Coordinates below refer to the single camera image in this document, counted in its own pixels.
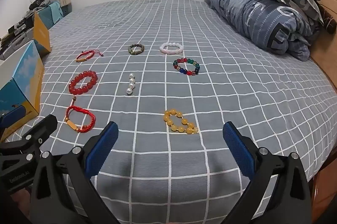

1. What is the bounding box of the brown and green bead bracelet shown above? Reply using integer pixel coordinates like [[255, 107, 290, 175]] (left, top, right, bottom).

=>
[[128, 44, 145, 55]]

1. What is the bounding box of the red braided cord bracelet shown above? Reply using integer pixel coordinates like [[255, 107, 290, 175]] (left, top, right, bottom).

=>
[[65, 98, 96, 133], [76, 49, 104, 63]]

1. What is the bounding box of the grey checked bed sheet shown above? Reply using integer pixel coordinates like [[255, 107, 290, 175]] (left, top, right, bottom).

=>
[[5, 0, 337, 224]]

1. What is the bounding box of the teal cloth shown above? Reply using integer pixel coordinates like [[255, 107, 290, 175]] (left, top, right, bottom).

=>
[[49, 1, 64, 25]]

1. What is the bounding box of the pink bead bracelet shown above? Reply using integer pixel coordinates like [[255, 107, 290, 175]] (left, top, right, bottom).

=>
[[160, 42, 183, 54]]

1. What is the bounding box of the person's left hand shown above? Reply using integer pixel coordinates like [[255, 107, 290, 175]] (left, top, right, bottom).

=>
[[12, 186, 33, 224]]

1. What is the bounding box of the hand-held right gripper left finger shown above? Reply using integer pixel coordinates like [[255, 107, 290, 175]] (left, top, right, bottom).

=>
[[29, 121, 119, 224]]

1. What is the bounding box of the wooden bed frame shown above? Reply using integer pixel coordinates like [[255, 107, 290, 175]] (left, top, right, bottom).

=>
[[308, 0, 337, 224]]

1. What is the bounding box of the yellow bead bracelet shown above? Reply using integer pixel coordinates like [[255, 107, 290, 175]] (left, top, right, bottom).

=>
[[164, 109, 199, 134]]

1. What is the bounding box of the blue and yellow cardboard box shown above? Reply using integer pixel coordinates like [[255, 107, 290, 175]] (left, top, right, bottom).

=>
[[0, 12, 52, 143]]

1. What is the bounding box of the dark cloth pile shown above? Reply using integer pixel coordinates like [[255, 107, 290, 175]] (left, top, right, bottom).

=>
[[28, 0, 53, 11]]

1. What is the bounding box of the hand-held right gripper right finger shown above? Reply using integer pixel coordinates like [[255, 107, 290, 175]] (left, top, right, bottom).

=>
[[222, 121, 312, 224]]

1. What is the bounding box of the red bead bracelet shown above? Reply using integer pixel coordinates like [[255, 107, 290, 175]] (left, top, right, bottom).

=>
[[69, 70, 99, 94]]

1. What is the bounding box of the grey hard case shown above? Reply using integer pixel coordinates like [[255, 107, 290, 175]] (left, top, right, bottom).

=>
[[0, 28, 35, 61]]

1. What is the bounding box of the multicoloured glass bead bracelet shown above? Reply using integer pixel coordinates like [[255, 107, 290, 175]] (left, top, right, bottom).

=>
[[173, 57, 201, 76]]

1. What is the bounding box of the folded blue patterned quilt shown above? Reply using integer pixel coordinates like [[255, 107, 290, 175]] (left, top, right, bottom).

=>
[[204, 0, 321, 62]]

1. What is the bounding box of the white pearl strand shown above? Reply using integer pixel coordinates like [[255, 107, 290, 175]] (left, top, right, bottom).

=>
[[126, 73, 136, 95]]

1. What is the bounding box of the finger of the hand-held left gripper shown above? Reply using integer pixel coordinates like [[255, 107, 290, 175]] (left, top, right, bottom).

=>
[[16, 115, 58, 159]]

